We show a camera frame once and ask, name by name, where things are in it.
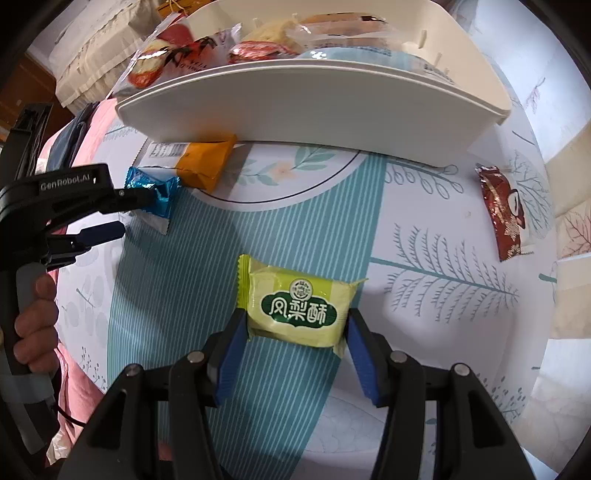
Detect blue foil candy packet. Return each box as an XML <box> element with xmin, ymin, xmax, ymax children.
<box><xmin>124</xmin><ymin>167</ymin><xmax>181</xmax><ymax>235</ymax></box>

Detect orange snack packet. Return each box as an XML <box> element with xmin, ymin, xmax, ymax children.
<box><xmin>135</xmin><ymin>136</ymin><xmax>236</xmax><ymax>193</ymax></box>

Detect green pineapple cake packet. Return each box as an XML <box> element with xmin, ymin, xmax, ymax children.
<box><xmin>236</xmin><ymin>254</ymin><xmax>363</xmax><ymax>357</ymax></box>

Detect red date snack bag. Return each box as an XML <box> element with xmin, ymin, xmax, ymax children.
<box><xmin>111</xmin><ymin>14</ymin><xmax>242</xmax><ymax>99</ymax></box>

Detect red rice snack packet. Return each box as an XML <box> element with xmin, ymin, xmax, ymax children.
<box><xmin>228</xmin><ymin>40</ymin><xmax>301</xmax><ymax>64</ymax></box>

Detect brown chocolate bar wrapper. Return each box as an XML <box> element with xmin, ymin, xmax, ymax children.
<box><xmin>475</xmin><ymin>164</ymin><xmax>535</xmax><ymax>262</ymax></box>

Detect yellow fried cake bag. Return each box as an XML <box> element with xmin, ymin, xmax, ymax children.
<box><xmin>286</xmin><ymin>12</ymin><xmax>405</xmax><ymax>50</ymax></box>

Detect large clear blue snack bag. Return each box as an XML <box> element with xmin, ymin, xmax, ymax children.
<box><xmin>297</xmin><ymin>47</ymin><xmax>454</xmax><ymax>84</ymax></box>

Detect rice cracker pack small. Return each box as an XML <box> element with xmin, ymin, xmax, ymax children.
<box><xmin>242</xmin><ymin>20</ymin><xmax>304</xmax><ymax>54</ymax></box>

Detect person left hand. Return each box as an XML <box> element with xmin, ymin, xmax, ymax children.
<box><xmin>13</xmin><ymin>274</ymin><xmax>59</xmax><ymax>376</ymax></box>

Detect dark blue folded cloth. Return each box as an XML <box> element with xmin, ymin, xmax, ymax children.
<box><xmin>46</xmin><ymin>102</ymin><xmax>98</xmax><ymax>172</ymax></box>

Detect brown wooden door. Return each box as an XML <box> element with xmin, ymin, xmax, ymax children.
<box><xmin>1</xmin><ymin>53</ymin><xmax>71</xmax><ymax>142</ymax></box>

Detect lace covered cabinet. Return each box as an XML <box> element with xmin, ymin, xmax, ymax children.
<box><xmin>48</xmin><ymin>0</ymin><xmax>162</xmax><ymax>114</ymax></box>

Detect patterned tablecloth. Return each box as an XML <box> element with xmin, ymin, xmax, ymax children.
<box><xmin>50</xmin><ymin>18</ymin><xmax>591</xmax><ymax>480</ymax></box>

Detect white plastic storage tray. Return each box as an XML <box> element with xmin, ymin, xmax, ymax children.
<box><xmin>116</xmin><ymin>1</ymin><xmax>512</xmax><ymax>166</ymax></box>

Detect black cable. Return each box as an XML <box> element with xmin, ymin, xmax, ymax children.
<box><xmin>50</xmin><ymin>400</ymin><xmax>89</xmax><ymax>430</ymax></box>

